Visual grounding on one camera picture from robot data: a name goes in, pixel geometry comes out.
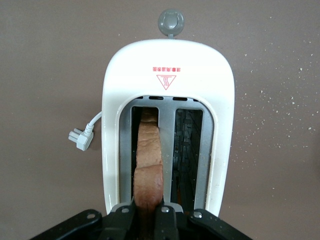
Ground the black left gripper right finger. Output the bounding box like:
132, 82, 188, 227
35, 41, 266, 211
153, 201, 254, 240

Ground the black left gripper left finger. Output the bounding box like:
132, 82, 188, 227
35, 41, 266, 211
29, 198, 138, 240

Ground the brown bread slice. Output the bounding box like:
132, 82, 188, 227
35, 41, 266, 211
133, 106, 164, 240

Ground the white toaster power plug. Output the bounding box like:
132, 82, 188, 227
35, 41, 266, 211
67, 110, 103, 152

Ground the white toaster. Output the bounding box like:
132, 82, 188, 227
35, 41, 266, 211
100, 8, 236, 218

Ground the brown table cover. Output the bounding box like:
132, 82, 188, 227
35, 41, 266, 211
0, 0, 320, 240

